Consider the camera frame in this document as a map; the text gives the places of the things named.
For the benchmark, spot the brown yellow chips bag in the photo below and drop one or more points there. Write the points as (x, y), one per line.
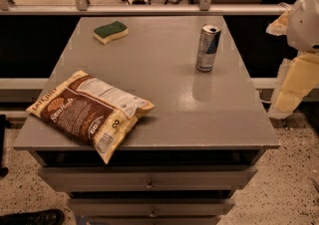
(91, 111)

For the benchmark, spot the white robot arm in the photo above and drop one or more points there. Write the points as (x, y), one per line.
(303, 27)

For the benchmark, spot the black leather shoe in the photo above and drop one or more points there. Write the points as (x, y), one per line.
(45, 217)

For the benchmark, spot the upper grey drawer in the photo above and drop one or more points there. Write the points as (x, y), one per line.
(151, 178)

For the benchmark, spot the grey drawer cabinet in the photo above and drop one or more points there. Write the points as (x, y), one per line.
(199, 119)

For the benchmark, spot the green yellow sponge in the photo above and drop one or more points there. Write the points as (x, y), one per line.
(107, 33)

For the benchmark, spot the silver blue redbull can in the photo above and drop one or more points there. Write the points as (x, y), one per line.
(207, 47)

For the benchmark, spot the grey drawer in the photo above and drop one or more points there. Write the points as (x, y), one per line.
(151, 178)
(150, 207)

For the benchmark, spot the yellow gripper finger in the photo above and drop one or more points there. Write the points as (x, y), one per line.
(295, 80)
(279, 26)

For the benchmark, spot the lower grey drawer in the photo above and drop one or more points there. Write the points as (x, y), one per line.
(150, 207)

